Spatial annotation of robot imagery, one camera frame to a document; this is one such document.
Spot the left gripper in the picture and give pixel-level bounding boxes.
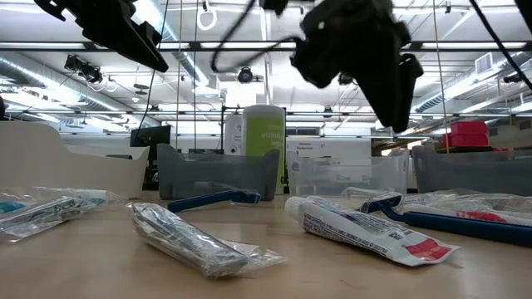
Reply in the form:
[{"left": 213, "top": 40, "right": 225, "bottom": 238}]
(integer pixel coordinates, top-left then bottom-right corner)
[{"left": 33, "top": 0, "right": 170, "bottom": 74}]

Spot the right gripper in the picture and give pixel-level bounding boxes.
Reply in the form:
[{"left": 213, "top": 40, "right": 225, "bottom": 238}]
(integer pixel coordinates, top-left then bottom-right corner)
[{"left": 290, "top": 0, "right": 425, "bottom": 134}]

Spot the grey translucent plastic bin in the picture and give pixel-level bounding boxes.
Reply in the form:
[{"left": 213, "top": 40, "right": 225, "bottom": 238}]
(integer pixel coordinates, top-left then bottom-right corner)
[
  {"left": 411, "top": 145, "right": 532, "bottom": 197},
  {"left": 156, "top": 143, "right": 281, "bottom": 202}
]

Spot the white toothpaste tube red print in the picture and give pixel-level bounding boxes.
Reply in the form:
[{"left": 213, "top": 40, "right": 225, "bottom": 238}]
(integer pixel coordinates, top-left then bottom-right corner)
[{"left": 284, "top": 195, "right": 461, "bottom": 267}]

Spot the packaged toothbrush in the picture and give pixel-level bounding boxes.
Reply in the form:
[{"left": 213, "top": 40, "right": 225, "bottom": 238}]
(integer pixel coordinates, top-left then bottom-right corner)
[{"left": 401, "top": 202, "right": 532, "bottom": 228}]

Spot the blue disposable razor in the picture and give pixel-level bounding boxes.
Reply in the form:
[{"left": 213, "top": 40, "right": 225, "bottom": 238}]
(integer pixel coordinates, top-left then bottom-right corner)
[
  {"left": 360, "top": 193, "right": 532, "bottom": 248},
  {"left": 167, "top": 189, "right": 262, "bottom": 213}
]

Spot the small bagged silver item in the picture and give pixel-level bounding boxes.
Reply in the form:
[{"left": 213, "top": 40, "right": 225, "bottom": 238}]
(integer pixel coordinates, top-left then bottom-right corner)
[{"left": 0, "top": 196, "right": 91, "bottom": 243}]

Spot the long bagged silver item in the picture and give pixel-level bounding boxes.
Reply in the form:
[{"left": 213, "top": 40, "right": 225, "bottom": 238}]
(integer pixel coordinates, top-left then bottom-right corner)
[{"left": 131, "top": 202, "right": 289, "bottom": 279}]

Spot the red storage box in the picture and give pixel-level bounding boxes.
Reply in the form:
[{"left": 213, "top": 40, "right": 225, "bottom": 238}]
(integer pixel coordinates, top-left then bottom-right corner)
[{"left": 442, "top": 120, "right": 490, "bottom": 149}]

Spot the black monitor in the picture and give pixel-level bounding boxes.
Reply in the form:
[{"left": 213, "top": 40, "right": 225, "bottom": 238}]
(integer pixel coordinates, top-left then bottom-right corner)
[{"left": 130, "top": 125, "right": 172, "bottom": 149}]

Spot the clear plastic bin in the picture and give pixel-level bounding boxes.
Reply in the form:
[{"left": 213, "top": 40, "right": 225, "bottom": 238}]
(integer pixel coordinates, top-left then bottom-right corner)
[{"left": 286, "top": 149, "right": 411, "bottom": 199}]

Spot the white appliance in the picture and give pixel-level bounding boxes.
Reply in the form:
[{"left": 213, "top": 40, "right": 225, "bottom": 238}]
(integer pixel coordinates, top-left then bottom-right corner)
[{"left": 224, "top": 114, "right": 246, "bottom": 157}]

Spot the green disinfecting wipes canister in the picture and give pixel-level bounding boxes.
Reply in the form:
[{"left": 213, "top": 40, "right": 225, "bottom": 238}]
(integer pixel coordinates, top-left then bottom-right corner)
[{"left": 243, "top": 104, "right": 287, "bottom": 195}]

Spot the white plastic bin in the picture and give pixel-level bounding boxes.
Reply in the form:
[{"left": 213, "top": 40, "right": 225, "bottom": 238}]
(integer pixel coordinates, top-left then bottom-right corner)
[{"left": 0, "top": 120, "right": 150, "bottom": 199}]

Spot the yellow hanging rope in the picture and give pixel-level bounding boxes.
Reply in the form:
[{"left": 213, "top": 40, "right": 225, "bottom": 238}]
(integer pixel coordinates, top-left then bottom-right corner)
[{"left": 431, "top": 0, "right": 451, "bottom": 154}]

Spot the black overhead light rail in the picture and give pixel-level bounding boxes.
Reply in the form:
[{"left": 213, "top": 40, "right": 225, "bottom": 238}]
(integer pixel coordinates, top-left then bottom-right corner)
[{"left": 0, "top": 40, "right": 532, "bottom": 52}]

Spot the black hanging cable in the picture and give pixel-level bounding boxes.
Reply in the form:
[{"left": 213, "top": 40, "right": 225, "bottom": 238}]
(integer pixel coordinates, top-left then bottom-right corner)
[{"left": 132, "top": 0, "right": 170, "bottom": 140}]

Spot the white hanging ring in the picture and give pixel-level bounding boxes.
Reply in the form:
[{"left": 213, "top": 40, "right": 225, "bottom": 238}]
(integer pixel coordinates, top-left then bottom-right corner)
[{"left": 196, "top": 7, "right": 218, "bottom": 32}]

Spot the silver ventilation duct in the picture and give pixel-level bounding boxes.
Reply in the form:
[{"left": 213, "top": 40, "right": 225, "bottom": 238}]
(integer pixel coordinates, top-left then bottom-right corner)
[
  {"left": 415, "top": 51, "right": 532, "bottom": 113},
  {"left": 0, "top": 56, "right": 161, "bottom": 128}
]

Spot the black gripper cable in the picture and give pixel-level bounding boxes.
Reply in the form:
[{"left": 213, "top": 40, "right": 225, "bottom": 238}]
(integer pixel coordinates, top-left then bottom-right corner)
[{"left": 209, "top": 0, "right": 300, "bottom": 74}]

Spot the white wall sign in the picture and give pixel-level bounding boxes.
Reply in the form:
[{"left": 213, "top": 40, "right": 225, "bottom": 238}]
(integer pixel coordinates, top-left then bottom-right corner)
[{"left": 286, "top": 138, "right": 372, "bottom": 164}]

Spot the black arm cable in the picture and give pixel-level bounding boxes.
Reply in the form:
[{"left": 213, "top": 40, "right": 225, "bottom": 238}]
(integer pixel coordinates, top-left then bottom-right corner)
[{"left": 469, "top": 0, "right": 532, "bottom": 91}]

